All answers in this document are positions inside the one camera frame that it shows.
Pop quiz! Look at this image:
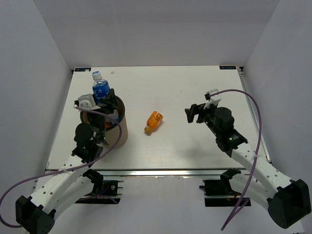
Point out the blue corner sticker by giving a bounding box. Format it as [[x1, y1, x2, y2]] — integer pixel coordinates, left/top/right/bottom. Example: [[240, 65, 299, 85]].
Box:
[[219, 65, 236, 70], [74, 67, 91, 72]]

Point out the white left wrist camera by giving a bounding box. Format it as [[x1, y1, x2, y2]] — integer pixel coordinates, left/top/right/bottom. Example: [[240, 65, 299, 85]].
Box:
[[74, 94, 99, 110]]

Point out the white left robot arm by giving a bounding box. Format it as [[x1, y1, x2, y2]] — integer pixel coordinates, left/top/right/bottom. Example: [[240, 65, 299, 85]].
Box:
[[15, 89, 121, 234]]

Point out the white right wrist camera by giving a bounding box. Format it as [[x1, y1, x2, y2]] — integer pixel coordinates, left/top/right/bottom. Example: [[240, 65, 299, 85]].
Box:
[[203, 89, 222, 109]]

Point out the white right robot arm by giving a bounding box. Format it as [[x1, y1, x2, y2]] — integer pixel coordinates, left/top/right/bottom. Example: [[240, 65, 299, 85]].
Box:
[[185, 104, 312, 229]]

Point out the blue right corner sticker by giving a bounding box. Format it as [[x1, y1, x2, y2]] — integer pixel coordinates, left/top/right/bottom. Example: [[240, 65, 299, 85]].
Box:
[[219, 65, 236, 70]]

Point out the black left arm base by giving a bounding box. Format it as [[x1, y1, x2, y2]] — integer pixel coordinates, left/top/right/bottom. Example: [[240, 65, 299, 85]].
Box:
[[76, 169, 123, 205]]

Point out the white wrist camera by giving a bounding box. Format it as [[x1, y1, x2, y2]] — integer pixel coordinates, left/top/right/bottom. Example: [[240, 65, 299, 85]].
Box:
[[74, 94, 99, 110], [203, 89, 222, 109]]

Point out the purple cable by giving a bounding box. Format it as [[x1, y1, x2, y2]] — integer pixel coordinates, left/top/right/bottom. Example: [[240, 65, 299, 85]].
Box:
[[207, 89, 262, 231], [0, 104, 123, 229]]

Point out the orange juice bottle left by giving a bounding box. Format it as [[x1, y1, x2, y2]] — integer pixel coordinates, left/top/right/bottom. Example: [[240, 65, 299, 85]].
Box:
[[144, 111, 163, 134]]

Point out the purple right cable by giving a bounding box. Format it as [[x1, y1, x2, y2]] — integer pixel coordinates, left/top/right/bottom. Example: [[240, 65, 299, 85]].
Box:
[[207, 89, 262, 231]]

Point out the brown cylindrical bin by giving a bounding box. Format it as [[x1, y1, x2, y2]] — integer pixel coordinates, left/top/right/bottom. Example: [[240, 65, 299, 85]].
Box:
[[80, 95, 128, 149]]

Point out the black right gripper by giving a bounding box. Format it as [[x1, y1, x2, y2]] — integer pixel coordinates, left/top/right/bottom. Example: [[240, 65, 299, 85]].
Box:
[[185, 101, 220, 137]]

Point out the blue left corner sticker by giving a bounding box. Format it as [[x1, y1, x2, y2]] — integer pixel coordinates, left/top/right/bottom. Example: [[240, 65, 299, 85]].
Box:
[[74, 67, 91, 72]]

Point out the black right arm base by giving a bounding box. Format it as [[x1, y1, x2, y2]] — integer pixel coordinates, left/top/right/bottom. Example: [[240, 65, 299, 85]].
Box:
[[199, 168, 241, 207]]

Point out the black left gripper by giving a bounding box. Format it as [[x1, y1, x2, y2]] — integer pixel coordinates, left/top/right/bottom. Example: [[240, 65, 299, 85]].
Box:
[[90, 88, 118, 141]]

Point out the blue label sports bottle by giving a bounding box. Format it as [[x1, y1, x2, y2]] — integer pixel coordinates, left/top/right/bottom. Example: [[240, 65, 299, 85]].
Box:
[[92, 71, 110, 103]]

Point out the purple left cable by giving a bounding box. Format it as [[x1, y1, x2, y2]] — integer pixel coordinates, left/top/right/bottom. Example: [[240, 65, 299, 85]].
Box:
[[0, 104, 123, 229]]

